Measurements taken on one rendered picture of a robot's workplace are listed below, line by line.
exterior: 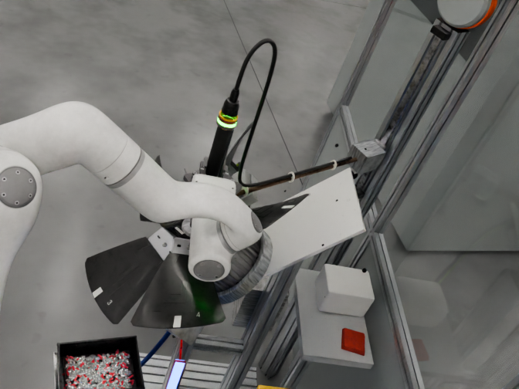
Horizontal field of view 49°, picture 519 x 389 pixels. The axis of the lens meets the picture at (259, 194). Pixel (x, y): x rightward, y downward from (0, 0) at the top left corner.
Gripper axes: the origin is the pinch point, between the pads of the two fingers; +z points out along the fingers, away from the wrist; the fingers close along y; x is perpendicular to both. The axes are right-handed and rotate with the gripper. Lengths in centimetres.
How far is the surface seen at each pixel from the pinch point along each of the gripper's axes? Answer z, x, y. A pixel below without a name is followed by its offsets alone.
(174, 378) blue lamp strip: -35.5, -34.5, -0.3
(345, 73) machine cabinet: 279, -110, 121
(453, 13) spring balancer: 39, 36, 56
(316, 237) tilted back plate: 5.2, -21.6, 34.2
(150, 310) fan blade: -20.8, -30.4, -8.1
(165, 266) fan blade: -7.8, -28.8, -5.8
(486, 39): 41, 31, 70
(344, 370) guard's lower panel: 8, -90, 70
